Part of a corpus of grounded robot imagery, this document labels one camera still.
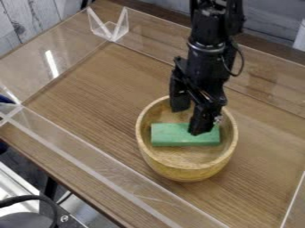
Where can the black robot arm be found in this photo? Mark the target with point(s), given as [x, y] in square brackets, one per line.
[216, 20]

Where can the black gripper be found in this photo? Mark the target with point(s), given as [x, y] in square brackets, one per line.
[196, 82]

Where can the brown wooden bowl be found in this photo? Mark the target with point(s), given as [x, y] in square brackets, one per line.
[183, 163]

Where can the black metal base plate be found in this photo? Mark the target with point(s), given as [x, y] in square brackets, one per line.
[36, 220]

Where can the clear acrylic front barrier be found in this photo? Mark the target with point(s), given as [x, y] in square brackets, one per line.
[77, 132]

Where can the black table leg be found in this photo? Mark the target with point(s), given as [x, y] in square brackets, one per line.
[50, 187]

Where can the green rectangular block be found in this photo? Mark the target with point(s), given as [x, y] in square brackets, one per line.
[172, 134]

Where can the clear acrylic corner bracket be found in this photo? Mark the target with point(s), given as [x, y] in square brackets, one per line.
[108, 30]

